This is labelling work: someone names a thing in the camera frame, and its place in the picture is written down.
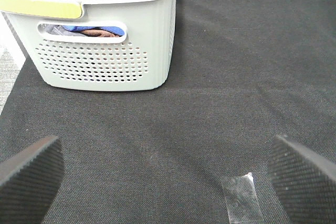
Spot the grey perforated laundry basket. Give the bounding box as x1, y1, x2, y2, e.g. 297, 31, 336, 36
1, 0, 176, 91

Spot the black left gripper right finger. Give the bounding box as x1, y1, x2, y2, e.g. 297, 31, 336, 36
268, 135, 335, 223

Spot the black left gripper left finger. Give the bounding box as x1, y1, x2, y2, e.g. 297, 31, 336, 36
1, 136, 64, 223

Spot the black table cloth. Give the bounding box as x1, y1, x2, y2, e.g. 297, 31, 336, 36
1, 0, 335, 223

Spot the grey towel in basket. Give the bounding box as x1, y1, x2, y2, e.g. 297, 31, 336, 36
44, 0, 175, 37

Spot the brown towel in basket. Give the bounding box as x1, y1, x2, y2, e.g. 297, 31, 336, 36
80, 29, 120, 38

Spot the clear tape strip centre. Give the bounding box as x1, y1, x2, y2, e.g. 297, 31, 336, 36
221, 173, 264, 224

